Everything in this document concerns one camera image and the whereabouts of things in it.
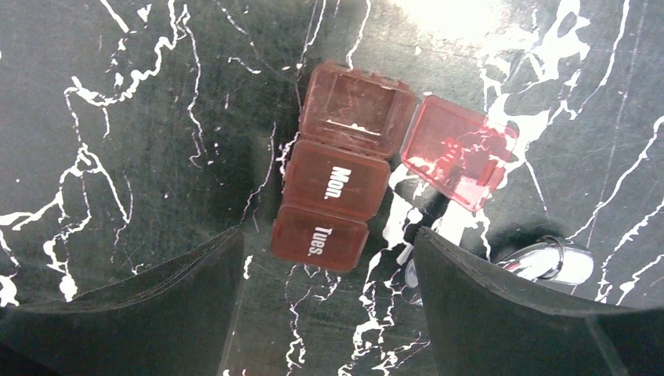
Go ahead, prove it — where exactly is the chrome metal faucet fitting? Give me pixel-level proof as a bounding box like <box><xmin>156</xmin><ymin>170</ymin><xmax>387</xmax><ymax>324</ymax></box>
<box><xmin>397</xmin><ymin>235</ymin><xmax>594</xmax><ymax>306</ymax></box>

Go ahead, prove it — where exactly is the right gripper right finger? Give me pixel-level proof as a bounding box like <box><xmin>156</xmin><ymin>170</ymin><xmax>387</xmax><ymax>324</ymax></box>
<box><xmin>413</xmin><ymin>227</ymin><xmax>663</xmax><ymax>375</ymax></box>

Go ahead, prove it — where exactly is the red weekly pill organizer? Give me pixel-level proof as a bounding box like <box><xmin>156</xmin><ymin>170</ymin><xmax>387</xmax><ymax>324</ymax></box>
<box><xmin>270</xmin><ymin>61</ymin><xmax>518</xmax><ymax>273</ymax></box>

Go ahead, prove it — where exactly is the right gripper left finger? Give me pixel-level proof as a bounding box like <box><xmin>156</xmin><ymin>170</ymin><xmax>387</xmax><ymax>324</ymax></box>
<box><xmin>1</xmin><ymin>229</ymin><xmax>244</xmax><ymax>375</ymax></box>

